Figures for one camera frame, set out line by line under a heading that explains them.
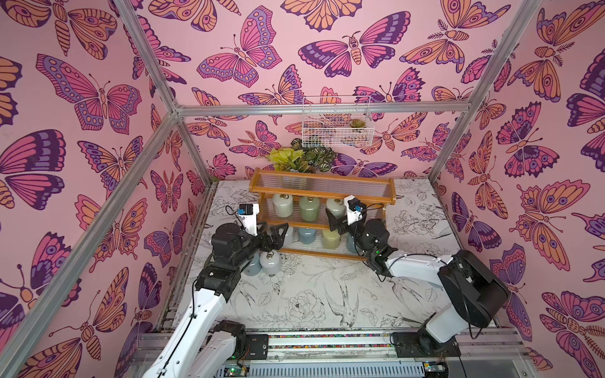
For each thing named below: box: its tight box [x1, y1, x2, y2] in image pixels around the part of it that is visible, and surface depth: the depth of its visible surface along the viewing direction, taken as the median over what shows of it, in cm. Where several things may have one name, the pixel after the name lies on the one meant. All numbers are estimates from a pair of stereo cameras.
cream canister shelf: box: [325, 198, 347, 219], surface depth 83 cm
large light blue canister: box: [242, 252, 263, 277], surface depth 87 cm
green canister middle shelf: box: [299, 196, 320, 223], surface depth 85 cm
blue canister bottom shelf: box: [297, 227, 316, 245], surface depth 94 cm
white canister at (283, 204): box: [272, 193, 294, 219], surface depth 85 cm
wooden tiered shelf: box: [248, 166, 398, 262], surface depth 89 cm
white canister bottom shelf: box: [282, 226, 294, 248], surface depth 95 cm
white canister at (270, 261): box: [259, 248, 282, 275], surface depth 87 cm
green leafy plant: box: [266, 137, 337, 174], surface depth 100 cm
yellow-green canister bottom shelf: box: [321, 229, 342, 250], surface depth 93 cm
